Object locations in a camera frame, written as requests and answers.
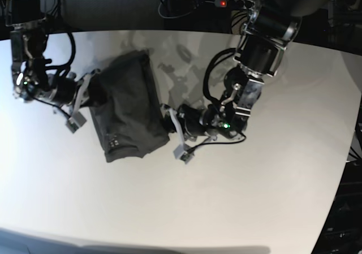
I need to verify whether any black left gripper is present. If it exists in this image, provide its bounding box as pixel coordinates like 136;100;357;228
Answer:
160;104;210;137

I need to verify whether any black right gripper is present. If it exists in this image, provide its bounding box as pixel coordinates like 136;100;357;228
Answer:
48;77;80;106

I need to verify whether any grey T-shirt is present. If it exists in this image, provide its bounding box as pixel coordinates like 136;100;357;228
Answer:
90;50;169;163

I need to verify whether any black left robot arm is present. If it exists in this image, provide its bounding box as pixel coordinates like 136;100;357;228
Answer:
163;0;328;141

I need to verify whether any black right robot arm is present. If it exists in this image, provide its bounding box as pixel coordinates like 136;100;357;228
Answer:
4;0;83;108

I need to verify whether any black power strip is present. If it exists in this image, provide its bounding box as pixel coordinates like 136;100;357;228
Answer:
213;0;255;10

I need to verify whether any black OpenArm base box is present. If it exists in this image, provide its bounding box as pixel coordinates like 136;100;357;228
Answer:
312;160;361;253

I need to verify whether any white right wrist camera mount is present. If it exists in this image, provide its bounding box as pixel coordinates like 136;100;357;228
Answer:
66;68;101;134

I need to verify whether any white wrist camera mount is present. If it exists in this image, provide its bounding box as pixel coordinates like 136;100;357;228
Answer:
160;103;217;166
66;68;101;134

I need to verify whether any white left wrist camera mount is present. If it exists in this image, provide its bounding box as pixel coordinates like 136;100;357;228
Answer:
160;103;217;166

